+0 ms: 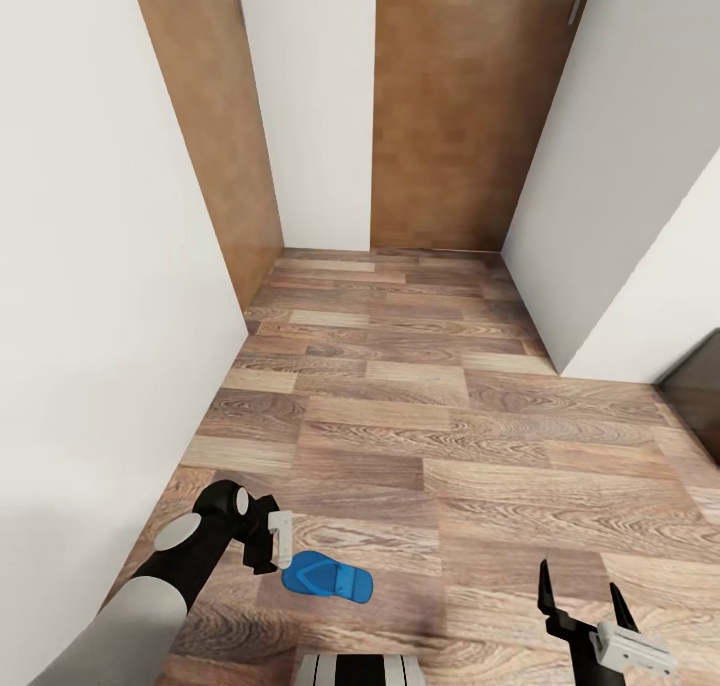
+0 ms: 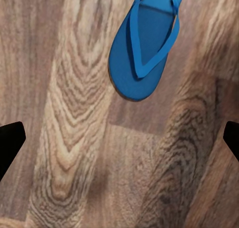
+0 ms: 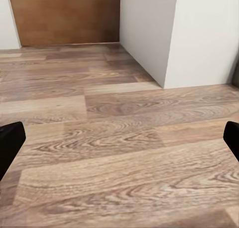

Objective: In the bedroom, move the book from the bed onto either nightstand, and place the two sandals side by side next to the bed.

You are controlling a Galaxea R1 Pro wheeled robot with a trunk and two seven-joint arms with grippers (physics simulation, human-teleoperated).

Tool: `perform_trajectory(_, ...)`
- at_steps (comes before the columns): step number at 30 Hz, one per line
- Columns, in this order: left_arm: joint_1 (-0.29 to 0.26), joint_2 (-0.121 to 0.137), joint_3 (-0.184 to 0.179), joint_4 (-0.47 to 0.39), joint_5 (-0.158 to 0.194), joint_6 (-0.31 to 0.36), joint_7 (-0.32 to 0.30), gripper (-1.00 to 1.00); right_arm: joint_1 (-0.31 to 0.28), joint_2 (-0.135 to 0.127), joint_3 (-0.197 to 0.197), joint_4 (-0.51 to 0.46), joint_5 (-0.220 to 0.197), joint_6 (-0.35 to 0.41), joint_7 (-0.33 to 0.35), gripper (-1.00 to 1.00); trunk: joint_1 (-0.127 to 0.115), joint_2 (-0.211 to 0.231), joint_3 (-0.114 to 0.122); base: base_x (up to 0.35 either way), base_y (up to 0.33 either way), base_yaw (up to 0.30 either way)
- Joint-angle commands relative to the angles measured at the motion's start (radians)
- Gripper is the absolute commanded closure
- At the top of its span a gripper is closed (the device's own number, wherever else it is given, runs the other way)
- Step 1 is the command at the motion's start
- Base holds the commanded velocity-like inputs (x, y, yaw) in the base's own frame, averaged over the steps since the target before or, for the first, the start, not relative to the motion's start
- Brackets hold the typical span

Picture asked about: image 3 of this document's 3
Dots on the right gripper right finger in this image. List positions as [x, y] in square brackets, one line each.
[231, 137]

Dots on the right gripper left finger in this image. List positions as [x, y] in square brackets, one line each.
[12, 137]

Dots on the sliding door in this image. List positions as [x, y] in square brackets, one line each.
[42, 22]

